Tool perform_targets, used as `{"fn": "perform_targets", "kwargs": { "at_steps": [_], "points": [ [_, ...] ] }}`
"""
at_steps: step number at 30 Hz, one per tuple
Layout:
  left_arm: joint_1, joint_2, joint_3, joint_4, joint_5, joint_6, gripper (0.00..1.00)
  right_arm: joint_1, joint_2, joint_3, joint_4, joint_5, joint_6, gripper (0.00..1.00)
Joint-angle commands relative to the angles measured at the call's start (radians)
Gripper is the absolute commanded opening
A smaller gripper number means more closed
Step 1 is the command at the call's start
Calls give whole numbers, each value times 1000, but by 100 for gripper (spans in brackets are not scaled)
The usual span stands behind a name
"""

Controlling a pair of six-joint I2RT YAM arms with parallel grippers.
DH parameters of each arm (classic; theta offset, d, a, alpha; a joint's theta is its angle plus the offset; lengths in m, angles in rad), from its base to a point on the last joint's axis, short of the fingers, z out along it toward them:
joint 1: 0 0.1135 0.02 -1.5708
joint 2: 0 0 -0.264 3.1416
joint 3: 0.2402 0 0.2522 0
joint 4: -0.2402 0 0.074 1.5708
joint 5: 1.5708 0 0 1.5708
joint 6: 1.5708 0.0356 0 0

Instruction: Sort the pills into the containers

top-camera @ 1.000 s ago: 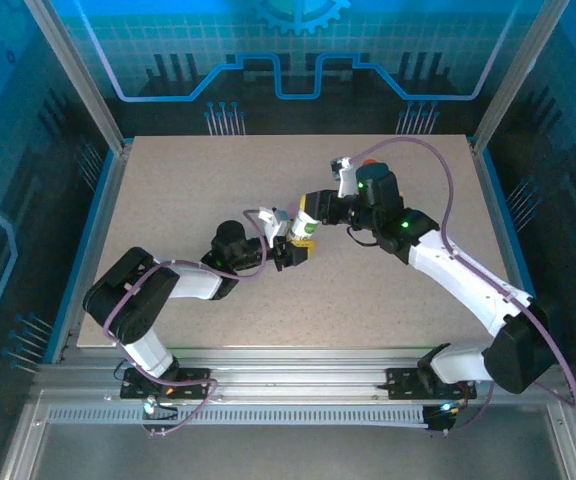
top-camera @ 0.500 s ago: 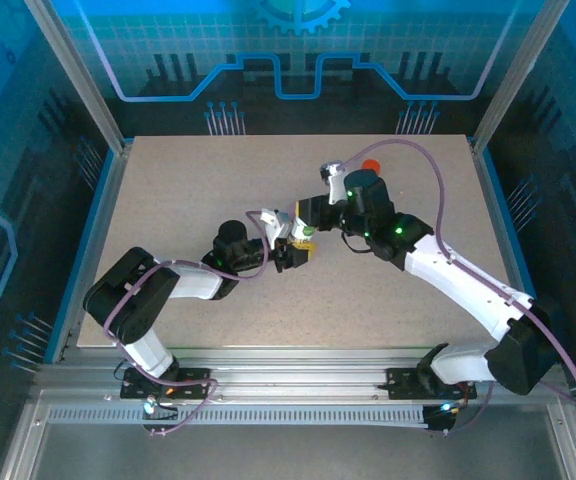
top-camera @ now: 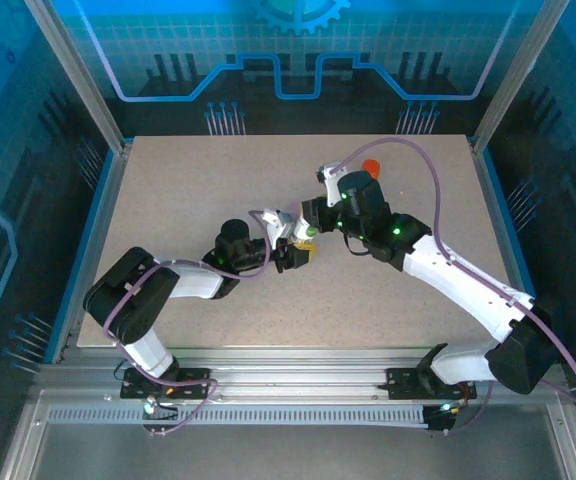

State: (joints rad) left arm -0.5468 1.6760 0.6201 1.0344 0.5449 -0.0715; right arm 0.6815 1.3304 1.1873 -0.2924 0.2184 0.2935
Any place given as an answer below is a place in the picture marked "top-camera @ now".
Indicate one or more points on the aluminium frame post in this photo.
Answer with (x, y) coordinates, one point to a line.
(82, 75)
(506, 75)

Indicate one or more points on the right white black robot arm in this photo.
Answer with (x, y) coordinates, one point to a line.
(468, 285)

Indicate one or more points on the aluminium side rail blue edge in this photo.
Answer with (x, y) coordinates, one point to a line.
(102, 210)
(499, 210)

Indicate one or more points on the white pill bottle green cap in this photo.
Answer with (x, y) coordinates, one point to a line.
(300, 222)

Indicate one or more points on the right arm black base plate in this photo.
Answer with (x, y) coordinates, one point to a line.
(403, 382)

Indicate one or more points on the small lit connector board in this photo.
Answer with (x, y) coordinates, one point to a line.
(150, 407)
(443, 415)

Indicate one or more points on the orange pill bottle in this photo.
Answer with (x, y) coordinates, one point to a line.
(370, 166)

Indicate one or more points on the grey metal front shelf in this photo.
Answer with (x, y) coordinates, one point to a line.
(293, 455)

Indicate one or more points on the aluminium front rail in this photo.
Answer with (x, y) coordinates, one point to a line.
(293, 370)

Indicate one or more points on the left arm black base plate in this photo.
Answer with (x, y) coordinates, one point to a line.
(193, 382)

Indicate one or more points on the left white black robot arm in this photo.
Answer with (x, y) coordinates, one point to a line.
(193, 282)

